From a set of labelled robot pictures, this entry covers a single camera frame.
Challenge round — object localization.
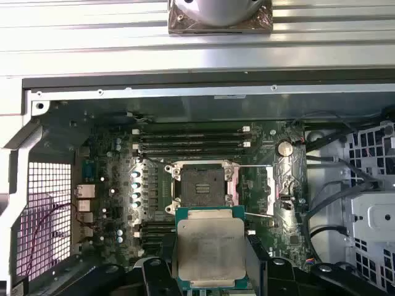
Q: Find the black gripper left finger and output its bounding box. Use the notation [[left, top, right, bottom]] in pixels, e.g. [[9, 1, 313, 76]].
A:
[[46, 236, 183, 296]]

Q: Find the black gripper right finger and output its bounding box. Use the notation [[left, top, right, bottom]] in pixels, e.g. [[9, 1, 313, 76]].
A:
[[246, 236, 388, 296]]

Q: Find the silver CPU with green edge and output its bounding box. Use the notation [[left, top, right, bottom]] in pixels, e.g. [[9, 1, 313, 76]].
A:
[[172, 205, 248, 291]]

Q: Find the metal socket cover frame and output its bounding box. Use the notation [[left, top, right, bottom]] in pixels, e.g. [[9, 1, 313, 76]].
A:
[[227, 165, 276, 218]]

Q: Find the RAM slot with white clips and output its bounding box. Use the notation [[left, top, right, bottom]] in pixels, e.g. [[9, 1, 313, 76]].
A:
[[133, 230, 175, 241], [131, 125, 252, 134], [131, 141, 252, 149]]

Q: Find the green motherboard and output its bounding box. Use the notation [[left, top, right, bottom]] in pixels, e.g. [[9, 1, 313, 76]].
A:
[[72, 119, 309, 280]]

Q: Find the silver metal drive cage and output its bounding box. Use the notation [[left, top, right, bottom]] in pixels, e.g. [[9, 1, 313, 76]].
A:
[[338, 120, 395, 296]]

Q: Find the silver ethernet port block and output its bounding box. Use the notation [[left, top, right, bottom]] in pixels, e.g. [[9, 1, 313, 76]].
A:
[[75, 184, 96, 199]]

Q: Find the blue port connector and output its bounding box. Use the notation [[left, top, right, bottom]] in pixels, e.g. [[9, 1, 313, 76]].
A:
[[81, 158, 95, 183]]

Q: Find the coin cell battery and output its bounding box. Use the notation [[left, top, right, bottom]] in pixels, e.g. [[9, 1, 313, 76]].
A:
[[276, 140, 293, 157]]

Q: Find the black PC case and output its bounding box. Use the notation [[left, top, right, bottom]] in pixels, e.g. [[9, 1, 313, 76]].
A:
[[0, 71, 395, 296]]

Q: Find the black cable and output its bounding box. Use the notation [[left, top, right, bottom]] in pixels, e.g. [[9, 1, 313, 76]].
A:
[[307, 225, 352, 248], [291, 111, 360, 146]]

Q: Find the gray cable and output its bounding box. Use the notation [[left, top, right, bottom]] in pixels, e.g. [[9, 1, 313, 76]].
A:
[[307, 180, 381, 223]]

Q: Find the thin red wire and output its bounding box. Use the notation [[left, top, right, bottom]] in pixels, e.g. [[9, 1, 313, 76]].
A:
[[23, 202, 80, 278]]

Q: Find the thin wire locking lever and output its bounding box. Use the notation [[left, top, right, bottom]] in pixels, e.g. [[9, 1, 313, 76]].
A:
[[138, 154, 166, 163]]

